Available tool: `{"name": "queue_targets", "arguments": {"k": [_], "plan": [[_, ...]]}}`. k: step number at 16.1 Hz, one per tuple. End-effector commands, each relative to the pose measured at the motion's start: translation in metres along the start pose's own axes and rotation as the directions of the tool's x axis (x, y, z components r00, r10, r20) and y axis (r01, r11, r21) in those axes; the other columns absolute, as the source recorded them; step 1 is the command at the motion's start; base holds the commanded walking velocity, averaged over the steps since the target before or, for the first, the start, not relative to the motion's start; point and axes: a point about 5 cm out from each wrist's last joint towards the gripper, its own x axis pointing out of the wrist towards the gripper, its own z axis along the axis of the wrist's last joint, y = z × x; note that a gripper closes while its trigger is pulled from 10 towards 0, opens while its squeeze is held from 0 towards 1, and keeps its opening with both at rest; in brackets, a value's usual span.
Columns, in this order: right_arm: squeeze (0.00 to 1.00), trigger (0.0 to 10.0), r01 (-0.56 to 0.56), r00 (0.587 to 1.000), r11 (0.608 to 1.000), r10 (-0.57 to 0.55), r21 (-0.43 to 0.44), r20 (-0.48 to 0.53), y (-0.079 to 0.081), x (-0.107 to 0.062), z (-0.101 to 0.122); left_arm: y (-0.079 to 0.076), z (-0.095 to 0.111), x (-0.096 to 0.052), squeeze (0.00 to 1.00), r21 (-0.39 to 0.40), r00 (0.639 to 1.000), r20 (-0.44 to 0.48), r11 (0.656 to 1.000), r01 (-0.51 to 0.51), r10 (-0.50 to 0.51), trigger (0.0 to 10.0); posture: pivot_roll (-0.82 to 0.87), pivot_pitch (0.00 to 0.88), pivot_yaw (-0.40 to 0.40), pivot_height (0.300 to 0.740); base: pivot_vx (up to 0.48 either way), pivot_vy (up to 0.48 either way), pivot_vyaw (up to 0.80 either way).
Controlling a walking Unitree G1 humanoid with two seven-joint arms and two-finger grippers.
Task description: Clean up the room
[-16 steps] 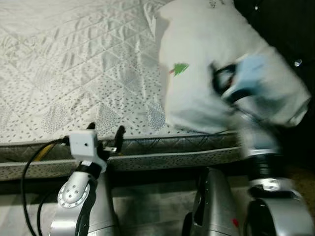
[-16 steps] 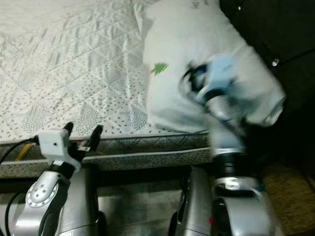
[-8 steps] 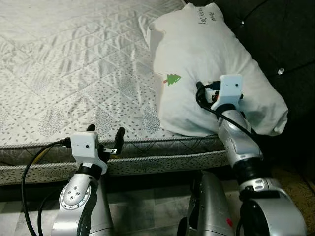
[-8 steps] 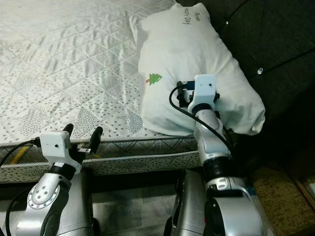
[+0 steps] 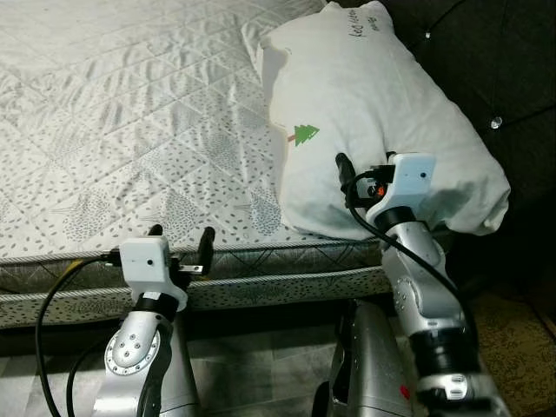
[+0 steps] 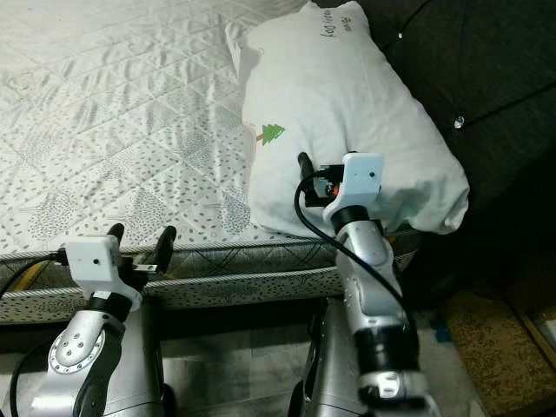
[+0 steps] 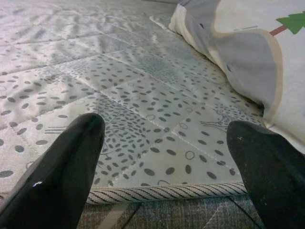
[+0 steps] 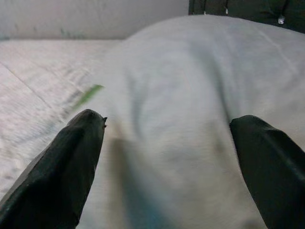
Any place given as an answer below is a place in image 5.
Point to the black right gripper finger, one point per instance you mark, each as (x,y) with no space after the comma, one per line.
(347,171)

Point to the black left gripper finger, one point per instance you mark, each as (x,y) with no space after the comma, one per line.
(207,250)
(155,232)

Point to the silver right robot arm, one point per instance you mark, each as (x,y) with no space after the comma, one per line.
(426,287)

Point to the dark bed base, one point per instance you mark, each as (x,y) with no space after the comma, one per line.
(261,314)

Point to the silver left robot leg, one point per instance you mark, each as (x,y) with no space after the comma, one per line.
(178,373)

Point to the silver robot leg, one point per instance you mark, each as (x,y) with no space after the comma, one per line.
(369,365)
(178,373)

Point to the grey quilted mattress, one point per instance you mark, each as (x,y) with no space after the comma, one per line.
(130,113)

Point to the silver right robot leg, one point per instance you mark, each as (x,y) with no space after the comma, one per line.
(369,365)

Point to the dark tufted headboard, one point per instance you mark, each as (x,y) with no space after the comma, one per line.
(512,69)

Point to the brown patterned floor mat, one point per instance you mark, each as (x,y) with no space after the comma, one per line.
(512,356)

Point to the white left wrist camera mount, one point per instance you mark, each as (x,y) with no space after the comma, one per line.
(148,265)

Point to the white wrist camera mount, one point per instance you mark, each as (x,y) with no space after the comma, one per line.
(413,178)
(148,265)

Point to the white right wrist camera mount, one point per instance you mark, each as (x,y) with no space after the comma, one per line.
(413,178)

